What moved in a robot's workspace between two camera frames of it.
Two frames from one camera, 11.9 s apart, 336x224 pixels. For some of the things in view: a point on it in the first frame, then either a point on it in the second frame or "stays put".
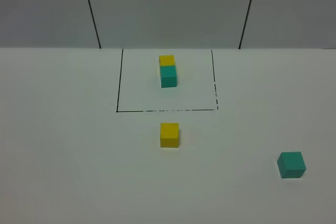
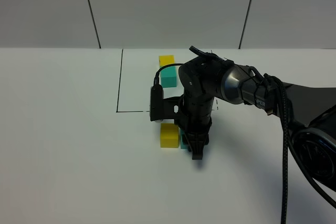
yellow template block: [167, 60] stays put
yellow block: [169, 135] stays put
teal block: [291, 164] to [182, 146]
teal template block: [168, 76] stays put
